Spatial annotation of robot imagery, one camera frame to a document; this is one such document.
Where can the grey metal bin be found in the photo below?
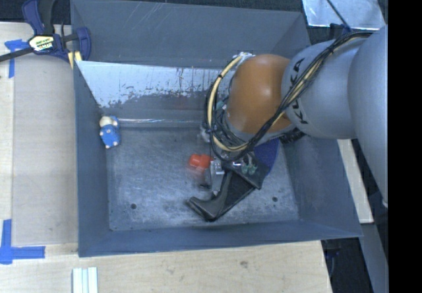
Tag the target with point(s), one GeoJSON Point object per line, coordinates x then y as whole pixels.
{"type": "Point", "coordinates": [155, 186]}

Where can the black cylinder on white bracket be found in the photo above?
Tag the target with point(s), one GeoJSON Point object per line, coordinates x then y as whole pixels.
{"type": "Point", "coordinates": [292, 137]}

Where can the blue and cream toy figure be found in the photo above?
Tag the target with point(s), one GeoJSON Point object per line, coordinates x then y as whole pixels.
{"type": "Point", "coordinates": [110, 135]}

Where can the blue round object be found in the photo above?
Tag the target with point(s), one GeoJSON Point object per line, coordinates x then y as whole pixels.
{"type": "Point", "coordinates": [268, 153]}

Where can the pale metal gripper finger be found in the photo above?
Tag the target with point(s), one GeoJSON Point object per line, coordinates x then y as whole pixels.
{"type": "Point", "coordinates": [218, 169]}
{"type": "Point", "coordinates": [215, 188]}

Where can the pale wood flat board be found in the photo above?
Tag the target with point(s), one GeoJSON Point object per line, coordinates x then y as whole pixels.
{"type": "Point", "coordinates": [43, 153]}

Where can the red rounded block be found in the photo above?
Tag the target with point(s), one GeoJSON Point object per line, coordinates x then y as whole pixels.
{"type": "Point", "coordinates": [199, 161]}

